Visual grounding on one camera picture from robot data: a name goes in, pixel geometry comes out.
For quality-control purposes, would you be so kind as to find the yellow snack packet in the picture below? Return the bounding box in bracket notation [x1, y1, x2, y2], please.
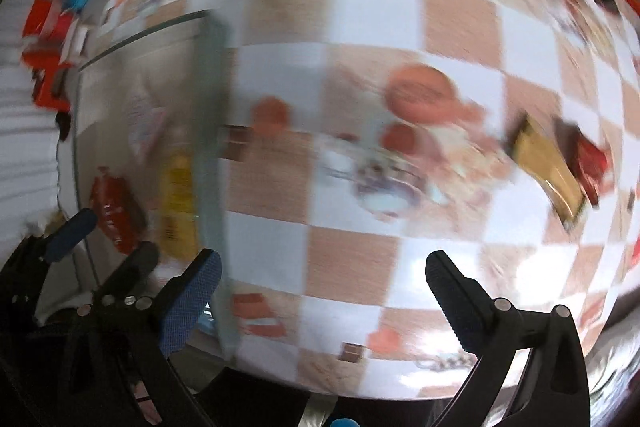
[158, 150, 198, 262]

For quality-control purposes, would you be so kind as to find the crumpled dark red wrapper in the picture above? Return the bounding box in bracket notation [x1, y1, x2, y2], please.
[553, 119, 615, 208]

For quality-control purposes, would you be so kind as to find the gold long snack packet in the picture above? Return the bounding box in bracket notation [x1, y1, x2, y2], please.
[509, 114, 587, 232]

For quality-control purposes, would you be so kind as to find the red square snack packet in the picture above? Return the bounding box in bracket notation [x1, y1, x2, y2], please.
[89, 167, 146, 255]

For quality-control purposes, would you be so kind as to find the pink cranberry crisp packet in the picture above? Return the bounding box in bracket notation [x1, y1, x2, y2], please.
[124, 90, 167, 165]

